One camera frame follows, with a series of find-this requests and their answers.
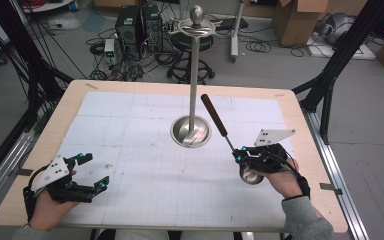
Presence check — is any tall steel utensil stand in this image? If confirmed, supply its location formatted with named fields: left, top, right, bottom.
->
left=168, top=4, right=223, bottom=149

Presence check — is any white round table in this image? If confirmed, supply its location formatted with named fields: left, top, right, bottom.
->
left=19, top=0, right=76, bottom=14

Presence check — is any black computer tower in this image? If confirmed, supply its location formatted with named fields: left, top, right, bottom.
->
left=114, top=5, right=144, bottom=58
left=141, top=3, right=164, bottom=53

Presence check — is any aluminium rail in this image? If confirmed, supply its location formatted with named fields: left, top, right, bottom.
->
left=0, top=130, right=37, bottom=220
left=300, top=109, right=370, bottom=240

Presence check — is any white grid mat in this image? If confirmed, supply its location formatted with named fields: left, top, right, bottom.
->
left=54, top=91, right=318, bottom=231

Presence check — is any black stool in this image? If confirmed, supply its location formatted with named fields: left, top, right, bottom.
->
left=165, top=33, right=216, bottom=85

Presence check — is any white metal stand post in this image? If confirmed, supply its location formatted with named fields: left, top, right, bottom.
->
left=229, top=0, right=248, bottom=64

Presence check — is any black flat device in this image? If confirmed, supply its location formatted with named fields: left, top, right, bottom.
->
left=219, top=16, right=250, bottom=32

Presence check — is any coil of black cable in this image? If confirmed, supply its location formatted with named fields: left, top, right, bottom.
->
left=244, top=39, right=273, bottom=54

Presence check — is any person's left hand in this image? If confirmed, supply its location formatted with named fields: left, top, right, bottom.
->
left=29, top=192, right=80, bottom=233

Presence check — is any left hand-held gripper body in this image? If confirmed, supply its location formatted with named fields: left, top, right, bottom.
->
left=29, top=156, right=95, bottom=204

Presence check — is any person's right hand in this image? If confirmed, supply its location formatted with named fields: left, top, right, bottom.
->
left=262, top=158, right=310, bottom=200

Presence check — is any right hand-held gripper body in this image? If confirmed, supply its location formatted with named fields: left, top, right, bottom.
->
left=244, top=128, right=297, bottom=175

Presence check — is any white flat panel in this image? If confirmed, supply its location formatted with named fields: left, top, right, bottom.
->
left=305, top=32, right=377, bottom=61

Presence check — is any black metal frame strut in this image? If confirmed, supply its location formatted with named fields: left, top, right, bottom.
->
left=291, top=0, right=384, bottom=146
left=0, top=0, right=75, bottom=134

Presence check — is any small silver box device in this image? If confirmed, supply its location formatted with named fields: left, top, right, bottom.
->
left=103, top=38, right=116, bottom=58

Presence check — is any steel ladle with brown handle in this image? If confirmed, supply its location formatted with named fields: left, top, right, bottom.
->
left=200, top=93, right=265, bottom=186

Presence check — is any grey round appliance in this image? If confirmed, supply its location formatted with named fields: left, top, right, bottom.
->
left=314, top=12, right=356, bottom=46

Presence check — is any large cardboard box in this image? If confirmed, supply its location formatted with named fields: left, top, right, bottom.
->
left=272, top=0, right=330, bottom=48

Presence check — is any black tape piece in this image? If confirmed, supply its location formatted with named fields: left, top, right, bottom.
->
left=318, top=182, right=344, bottom=196
left=8, top=167, right=34, bottom=178

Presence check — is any black wrist strap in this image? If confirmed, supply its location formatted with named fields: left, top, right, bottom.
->
left=22, top=184, right=42, bottom=222
left=294, top=174, right=312, bottom=201

